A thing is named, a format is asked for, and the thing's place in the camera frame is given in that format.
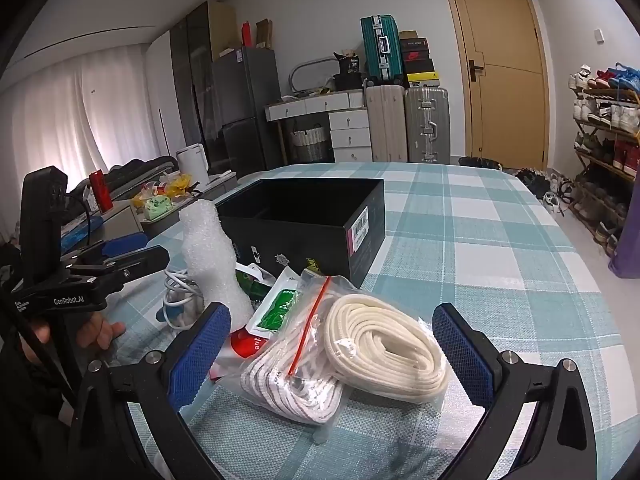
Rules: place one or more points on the dark green snack packet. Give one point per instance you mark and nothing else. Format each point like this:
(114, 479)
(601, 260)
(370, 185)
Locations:
(252, 285)

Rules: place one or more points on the silver suitcase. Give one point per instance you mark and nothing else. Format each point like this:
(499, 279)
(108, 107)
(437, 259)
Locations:
(426, 125)

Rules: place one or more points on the blue bag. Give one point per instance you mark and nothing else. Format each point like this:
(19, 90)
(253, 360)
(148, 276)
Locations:
(629, 75)

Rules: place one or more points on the yellow wooden door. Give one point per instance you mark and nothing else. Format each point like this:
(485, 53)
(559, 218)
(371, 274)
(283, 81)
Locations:
(505, 85)

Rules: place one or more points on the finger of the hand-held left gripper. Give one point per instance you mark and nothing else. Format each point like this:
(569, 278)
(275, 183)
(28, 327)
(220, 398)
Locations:
(135, 262)
(125, 244)

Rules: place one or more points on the person's left hand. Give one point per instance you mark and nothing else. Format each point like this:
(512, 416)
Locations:
(102, 332)

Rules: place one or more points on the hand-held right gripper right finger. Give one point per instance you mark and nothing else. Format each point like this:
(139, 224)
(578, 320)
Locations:
(462, 355)

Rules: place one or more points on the black cardboard box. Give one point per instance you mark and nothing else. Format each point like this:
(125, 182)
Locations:
(300, 240)

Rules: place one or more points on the wooden shoe rack with shoes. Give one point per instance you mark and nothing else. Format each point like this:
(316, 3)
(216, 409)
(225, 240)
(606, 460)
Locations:
(610, 115)

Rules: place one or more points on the beige suitcase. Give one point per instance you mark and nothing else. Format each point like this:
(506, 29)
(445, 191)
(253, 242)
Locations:
(386, 125)

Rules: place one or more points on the red bottle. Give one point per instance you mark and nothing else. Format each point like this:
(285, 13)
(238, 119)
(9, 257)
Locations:
(101, 190)

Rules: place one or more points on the white curtain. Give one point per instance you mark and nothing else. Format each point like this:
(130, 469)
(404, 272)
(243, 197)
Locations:
(75, 120)

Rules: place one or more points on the white desk with drawers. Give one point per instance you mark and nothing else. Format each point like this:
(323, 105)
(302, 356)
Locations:
(350, 130)

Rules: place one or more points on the pile of shoes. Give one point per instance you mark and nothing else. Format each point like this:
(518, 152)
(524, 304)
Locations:
(545, 187)

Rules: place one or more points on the red packet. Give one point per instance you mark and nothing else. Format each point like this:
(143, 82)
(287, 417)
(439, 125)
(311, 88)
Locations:
(242, 349)

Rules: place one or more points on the white appliance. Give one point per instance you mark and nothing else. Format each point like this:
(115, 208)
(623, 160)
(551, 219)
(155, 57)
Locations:
(192, 162)

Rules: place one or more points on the dark wardrobe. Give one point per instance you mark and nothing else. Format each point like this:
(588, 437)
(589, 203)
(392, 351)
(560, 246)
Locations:
(190, 85)

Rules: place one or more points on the small blue object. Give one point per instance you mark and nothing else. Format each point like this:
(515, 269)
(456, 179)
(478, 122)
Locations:
(165, 317)

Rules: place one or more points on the green packaged item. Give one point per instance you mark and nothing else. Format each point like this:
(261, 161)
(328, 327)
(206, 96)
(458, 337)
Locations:
(157, 207)

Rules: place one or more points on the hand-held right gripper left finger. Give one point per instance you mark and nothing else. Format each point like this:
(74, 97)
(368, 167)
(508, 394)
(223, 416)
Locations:
(200, 347)

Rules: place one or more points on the stack of shoe boxes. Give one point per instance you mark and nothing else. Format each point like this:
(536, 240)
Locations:
(419, 60)

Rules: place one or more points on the cardboard boxes on refrigerator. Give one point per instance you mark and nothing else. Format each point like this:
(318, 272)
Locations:
(260, 35)

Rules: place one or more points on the woven laundry basket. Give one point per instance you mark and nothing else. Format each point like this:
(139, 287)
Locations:
(310, 145)

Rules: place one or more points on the black paper bag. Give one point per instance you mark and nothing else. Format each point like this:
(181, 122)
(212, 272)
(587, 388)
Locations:
(349, 72)

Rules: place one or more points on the grey refrigerator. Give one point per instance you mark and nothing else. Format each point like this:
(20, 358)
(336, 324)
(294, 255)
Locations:
(245, 110)

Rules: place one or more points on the teal suitcase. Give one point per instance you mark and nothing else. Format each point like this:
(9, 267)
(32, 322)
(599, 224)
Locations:
(379, 50)

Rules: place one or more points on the yellow snack bag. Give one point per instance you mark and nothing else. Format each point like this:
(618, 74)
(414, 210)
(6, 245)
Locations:
(172, 185)

